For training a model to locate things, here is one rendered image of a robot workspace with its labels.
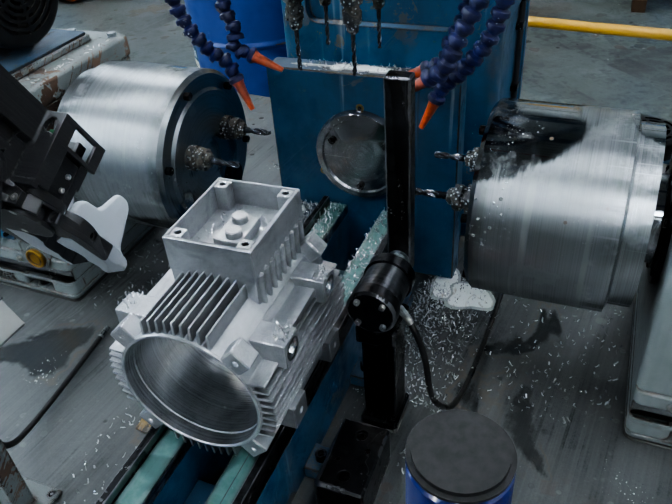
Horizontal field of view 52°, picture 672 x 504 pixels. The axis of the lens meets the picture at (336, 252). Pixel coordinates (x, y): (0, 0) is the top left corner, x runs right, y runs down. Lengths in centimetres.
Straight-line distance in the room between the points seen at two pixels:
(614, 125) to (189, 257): 49
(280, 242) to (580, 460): 47
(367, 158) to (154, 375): 48
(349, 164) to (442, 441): 73
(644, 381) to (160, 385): 56
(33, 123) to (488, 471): 39
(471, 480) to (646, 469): 58
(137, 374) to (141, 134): 36
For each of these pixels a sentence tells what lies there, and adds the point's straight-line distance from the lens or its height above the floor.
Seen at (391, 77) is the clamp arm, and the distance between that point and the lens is 73.
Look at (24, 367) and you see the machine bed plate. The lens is 115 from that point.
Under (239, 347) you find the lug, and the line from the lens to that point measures 64.
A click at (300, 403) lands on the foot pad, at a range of 73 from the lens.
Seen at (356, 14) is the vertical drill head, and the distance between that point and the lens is 85.
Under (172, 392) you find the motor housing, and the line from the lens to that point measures 79.
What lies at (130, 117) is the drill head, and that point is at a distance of 100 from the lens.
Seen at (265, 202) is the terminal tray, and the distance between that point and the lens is 77.
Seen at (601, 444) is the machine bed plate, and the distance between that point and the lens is 95.
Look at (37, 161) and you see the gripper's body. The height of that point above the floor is 130.
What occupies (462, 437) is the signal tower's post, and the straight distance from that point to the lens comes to 40.
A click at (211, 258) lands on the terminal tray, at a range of 68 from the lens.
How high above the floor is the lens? 153
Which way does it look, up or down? 37 degrees down
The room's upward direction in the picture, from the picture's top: 5 degrees counter-clockwise
